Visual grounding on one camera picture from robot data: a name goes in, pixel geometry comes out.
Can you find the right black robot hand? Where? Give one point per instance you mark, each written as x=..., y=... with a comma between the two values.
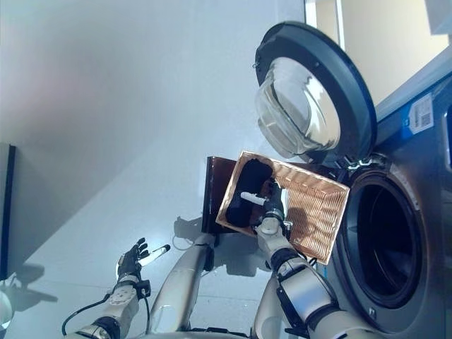
x=273, y=201

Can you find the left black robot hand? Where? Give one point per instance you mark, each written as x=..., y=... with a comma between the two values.
x=129, y=265

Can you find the black garment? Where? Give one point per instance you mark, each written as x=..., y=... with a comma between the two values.
x=250, y=176

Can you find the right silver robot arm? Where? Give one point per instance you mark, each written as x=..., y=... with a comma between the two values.
x=303, y=289

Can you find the dark grey washing machine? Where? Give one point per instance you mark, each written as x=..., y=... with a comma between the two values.
x=431, y=183

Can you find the rectangular wicker laundry basket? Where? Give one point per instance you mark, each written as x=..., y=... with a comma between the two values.
x=318, y=212

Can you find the left silver robot leg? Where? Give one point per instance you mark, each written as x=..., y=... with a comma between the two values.
x=180, y=289

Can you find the silver robot leg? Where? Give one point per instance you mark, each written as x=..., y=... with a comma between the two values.
x=268, y=310
x=180, y=289

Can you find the glossy brown stool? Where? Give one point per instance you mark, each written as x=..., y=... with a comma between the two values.
x=213, y=190

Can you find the right silver robot leg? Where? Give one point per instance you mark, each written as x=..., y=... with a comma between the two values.
x=268, y=310

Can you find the grey panel with dark edge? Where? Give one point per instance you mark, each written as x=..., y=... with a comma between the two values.
x=7, y=212

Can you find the round glass washer door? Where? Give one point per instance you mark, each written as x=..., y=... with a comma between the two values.
x=318, y=42

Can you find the blue energy label sticker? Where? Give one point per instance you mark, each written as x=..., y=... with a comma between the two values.
x=420, y=113

